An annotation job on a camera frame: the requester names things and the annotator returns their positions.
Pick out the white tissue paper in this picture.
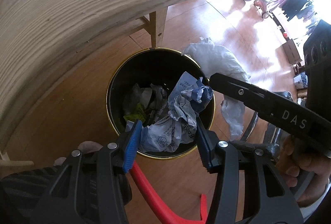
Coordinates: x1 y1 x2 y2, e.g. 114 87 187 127
181 37 251 141

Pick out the red ribbon strip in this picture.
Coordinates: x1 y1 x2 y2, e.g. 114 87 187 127
129 161 207 224

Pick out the printed paper wad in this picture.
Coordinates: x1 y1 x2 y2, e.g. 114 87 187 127
139 72 213 153

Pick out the black trash bin gold rim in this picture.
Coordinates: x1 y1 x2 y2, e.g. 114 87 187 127
106 48 215 160

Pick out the person left hand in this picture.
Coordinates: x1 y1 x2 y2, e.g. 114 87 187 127
53 141 103 166

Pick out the person right hand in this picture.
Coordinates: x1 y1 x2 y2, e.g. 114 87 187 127
276 137 330 207

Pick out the wooden table leg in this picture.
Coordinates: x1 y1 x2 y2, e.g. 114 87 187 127
129 7 168 49

